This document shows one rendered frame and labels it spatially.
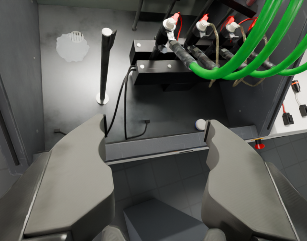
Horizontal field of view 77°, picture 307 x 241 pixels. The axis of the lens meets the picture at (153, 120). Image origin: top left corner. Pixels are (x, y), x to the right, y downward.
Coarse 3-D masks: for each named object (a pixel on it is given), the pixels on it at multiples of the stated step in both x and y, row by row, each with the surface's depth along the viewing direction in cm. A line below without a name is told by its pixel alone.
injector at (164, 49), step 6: (162, 24) 42; (174, 24) 42; (162, 30) 42; (168, 30) 41; (162, 36) 43; (156, 42) 46; (162, 42) 45; (156, 48) 48; (162, 48) 45; (156, 54) 50
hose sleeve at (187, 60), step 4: (176, 44) 38; (176, 48) 37; (180, 48) 37; (176, 52) 37; (180, 52) 36; (184, 52) 36; (180, 56) 36; (184, 56) 35; (188, 56) 34; (184, 60) 35; (188, 60) 34; (192, 60) 33; (184, 64) 35; (188, 64) 33; (188, 68) 34
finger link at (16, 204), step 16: (48, 160) 8; (32, 176) 7; (16, 192) 7; (32, 192) 7; (0, 208) 6; (16, 208) 6; (0, 224) 6; (16, 224) 6; (0, 240) 5; (16, 240) 5; (32, 240) 5; (48, 240) 5; (64, 240) 5
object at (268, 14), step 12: (276, 0) 18; (264, 12) 19; (276, 12) 19; (264, 24) 19; (252, 36) 20; (240, 48) 22; (252, 48) 21; (240, 60) 23; (204, 72) 30; (216, 72) 27; (228, 72) 25
